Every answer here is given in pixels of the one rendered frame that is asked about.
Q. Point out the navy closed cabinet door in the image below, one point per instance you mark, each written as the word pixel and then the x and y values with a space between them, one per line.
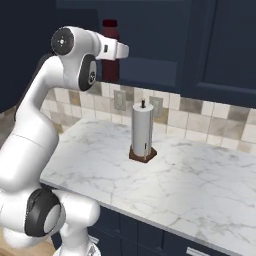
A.
pixel 223 50

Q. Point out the navy base cabinets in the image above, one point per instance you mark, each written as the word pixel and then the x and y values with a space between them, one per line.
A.
pixel 140 235

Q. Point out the grey wall outlet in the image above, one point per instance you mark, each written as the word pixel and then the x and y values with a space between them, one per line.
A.
pixel 119 100
pixel 157 106

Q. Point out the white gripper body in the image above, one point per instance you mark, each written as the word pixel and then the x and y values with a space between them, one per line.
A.
pixel 122 50

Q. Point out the brown paper towel holder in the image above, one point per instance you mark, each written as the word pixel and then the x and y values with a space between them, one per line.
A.
pixel 143 158

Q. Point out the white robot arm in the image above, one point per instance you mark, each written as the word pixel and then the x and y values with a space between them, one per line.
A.
pixel 36 140

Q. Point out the navy open wall cabinet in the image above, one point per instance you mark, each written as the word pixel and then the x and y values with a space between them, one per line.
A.
pixel 150 40

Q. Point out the dark red juice bottle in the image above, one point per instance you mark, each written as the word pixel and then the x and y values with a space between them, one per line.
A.
pixel 110 71

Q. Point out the navy open cabinet door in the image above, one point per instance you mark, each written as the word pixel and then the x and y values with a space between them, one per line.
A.
pixel 23 40

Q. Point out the white paper towel roll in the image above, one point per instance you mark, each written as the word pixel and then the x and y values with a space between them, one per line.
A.
pixel 141 130

